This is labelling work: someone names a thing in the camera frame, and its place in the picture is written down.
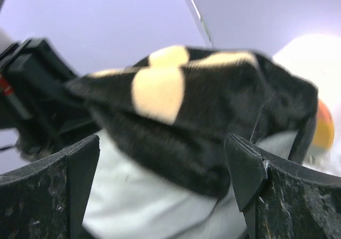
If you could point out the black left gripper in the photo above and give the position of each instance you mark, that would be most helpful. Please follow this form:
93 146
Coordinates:
35 102

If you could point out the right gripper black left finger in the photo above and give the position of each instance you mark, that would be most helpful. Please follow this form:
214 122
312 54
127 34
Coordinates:
48 198

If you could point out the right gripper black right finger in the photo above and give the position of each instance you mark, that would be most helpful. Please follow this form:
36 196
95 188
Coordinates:
279 198

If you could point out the white pillow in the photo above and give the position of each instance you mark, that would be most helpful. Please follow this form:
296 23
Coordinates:
128 202

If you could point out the black pillowcase with cream flowers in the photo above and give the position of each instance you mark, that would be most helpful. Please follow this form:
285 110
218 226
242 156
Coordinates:
171 111

